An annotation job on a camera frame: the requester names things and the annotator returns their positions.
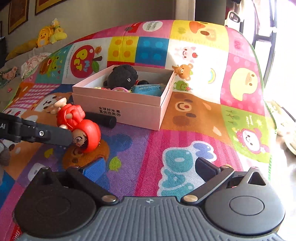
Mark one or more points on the black plush toy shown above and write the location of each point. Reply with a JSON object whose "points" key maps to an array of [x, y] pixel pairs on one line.
{"points": [[123, 76]]}

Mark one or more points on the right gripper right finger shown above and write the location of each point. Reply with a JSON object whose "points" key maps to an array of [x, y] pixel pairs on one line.
{"points": [[213, 176]]}

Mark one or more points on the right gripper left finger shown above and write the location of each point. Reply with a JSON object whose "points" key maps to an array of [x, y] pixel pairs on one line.
{"points": [[84, 179]]}

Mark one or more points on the red hooded doll figure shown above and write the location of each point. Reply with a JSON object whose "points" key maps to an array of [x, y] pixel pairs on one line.
{"points": [[86, 134]]}

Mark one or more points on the colourful cartoon play mat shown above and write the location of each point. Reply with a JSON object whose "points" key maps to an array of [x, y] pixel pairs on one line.
{"points": [[178, 89]]}

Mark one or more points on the pink cardboard box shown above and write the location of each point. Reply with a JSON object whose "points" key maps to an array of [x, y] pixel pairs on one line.
{"points": [[133, 109]]}

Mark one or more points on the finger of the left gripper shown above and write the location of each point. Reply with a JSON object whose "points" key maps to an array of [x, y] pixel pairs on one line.
{"points": [[40, 133]]}

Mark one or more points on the yellow banana pillow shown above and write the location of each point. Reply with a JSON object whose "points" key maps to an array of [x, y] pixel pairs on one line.
{"points": [[23, 48]]}

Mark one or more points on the blue tissue pack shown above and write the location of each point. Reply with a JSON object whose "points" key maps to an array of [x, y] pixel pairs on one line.
{"points": [[149, 89]]}

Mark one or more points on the pink white clothes pile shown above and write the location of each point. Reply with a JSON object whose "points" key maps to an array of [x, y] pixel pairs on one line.
{"points": [[30, 66]]}

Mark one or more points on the yellow plush toys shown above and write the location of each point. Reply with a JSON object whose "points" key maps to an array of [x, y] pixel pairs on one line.
{"points": [[51, 34]]}

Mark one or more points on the gold framed picture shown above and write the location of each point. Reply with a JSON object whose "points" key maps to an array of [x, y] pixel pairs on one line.
{"points": [[18, 14]]}

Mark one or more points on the black cylinder stick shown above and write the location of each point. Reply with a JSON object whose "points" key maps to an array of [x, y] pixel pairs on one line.
{"points": [[101, 119]]}

